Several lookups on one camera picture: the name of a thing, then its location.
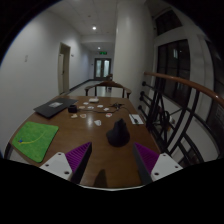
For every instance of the small white card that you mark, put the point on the small white card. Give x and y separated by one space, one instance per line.
85 103
97 122
82 107
100 106
90 107
108 115
83 115
106 109
74 116

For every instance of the black vertical computer mouse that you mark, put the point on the black vertical computer mouse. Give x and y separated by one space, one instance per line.
118 135

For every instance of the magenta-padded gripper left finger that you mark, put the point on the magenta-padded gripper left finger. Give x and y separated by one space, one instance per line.
60 164

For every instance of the open side door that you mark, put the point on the open side door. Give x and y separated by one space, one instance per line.
64 68

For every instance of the dark transom window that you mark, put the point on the dark transom window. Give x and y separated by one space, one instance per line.
168 21

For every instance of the black closed laptop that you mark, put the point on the black closed laptop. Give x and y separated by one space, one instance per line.
55 106

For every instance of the black railing with wooden handrail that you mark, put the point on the black railing with wooden handrail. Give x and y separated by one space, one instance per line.
186 82

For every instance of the wooden armchair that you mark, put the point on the wooden armchair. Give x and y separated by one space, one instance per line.
108 83

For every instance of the green exit sign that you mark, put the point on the green exit sign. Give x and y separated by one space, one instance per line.
103 52

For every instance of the glass double door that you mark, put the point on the glass double door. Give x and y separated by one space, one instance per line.
102 68

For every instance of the white wall switch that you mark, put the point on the white wall switch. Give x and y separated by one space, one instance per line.
26 58

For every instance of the ceiling lights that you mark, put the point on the ceiling lights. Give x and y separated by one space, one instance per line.
94 28

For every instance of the small black box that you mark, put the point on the small black box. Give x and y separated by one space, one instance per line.
72 108

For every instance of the small dark chair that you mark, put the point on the small dark chair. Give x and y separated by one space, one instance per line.
109 77

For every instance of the white notepad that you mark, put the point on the white notepad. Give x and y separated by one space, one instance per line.
136 119

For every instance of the small white box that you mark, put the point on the small white box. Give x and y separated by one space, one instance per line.
93 100

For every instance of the large dark framed window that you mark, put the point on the large dark framed window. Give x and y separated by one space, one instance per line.
173 70

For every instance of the green mouse pad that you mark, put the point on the green mouse pad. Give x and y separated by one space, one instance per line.
35 140

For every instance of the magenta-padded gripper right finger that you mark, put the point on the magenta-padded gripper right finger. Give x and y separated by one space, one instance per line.
163 165

